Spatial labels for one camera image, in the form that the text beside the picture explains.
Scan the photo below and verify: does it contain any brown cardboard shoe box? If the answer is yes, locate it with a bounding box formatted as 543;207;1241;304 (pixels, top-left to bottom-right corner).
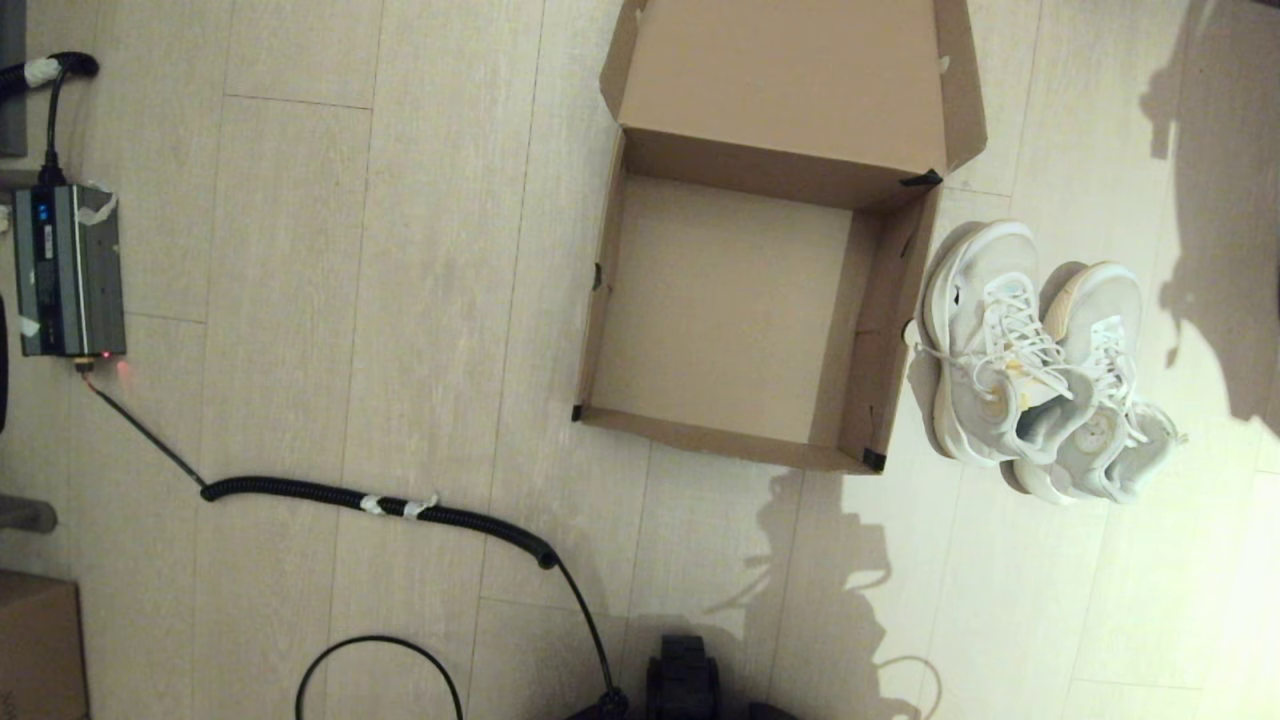
572;0;989;474

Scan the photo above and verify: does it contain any white sneaker black side mark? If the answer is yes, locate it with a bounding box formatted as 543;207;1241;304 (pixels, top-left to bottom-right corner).
905;220;1096;468

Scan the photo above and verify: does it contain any white sneaker tan toe edge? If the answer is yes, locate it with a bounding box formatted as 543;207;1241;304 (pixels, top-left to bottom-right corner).
1000;262;1188;506

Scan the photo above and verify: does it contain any small brown cardboard box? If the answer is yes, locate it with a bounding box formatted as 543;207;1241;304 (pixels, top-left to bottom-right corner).
0;572;91;720

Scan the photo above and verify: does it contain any black ridged robot part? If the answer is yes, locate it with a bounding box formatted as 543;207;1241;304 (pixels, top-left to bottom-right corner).
645;635;721;720

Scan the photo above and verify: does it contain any grey power supply unit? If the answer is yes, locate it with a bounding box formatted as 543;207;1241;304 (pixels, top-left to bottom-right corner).
12;183;128;358

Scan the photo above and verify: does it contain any grey metal foot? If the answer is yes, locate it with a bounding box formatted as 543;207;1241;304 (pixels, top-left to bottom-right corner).
0;495;58;533

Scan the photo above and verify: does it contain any dark flat panel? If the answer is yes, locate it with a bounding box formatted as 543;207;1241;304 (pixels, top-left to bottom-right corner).
0;0;28;158

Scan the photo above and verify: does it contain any black coiled cable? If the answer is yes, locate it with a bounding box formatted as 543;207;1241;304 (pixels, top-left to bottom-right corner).
78;360;629;720

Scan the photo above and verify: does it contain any thin black cable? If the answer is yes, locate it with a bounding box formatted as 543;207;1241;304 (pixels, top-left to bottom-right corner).
295;635;466;720

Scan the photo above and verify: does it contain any thick black taped cable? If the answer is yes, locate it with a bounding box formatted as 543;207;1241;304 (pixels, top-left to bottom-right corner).
0;52;101;186

